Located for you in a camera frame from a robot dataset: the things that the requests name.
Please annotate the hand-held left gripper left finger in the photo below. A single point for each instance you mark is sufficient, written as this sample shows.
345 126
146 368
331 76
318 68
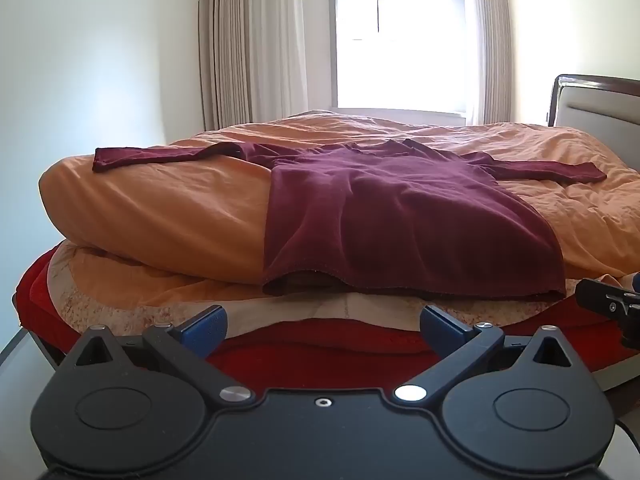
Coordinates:
206 331

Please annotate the window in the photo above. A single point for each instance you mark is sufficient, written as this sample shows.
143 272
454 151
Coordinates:
400 35

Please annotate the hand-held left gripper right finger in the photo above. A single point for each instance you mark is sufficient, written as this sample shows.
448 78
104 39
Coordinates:
440 331

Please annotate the maroon long-sleeve sweater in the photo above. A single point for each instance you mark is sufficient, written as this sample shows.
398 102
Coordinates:
400 210

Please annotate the grey curtain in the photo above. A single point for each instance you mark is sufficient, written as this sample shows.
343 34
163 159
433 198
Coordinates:
487 45
240 45

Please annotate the padded headboard with wooden frame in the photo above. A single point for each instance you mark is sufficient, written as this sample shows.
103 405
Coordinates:
600 105

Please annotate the orange duvet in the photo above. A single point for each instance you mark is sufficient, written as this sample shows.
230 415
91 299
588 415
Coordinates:
165 210

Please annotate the beige patterned bed sheet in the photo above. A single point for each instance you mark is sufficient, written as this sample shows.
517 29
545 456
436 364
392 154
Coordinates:
150 305

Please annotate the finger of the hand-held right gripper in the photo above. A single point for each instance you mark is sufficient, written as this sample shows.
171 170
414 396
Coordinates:
602 299

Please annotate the red blanket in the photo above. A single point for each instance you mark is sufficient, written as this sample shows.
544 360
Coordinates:
320 345

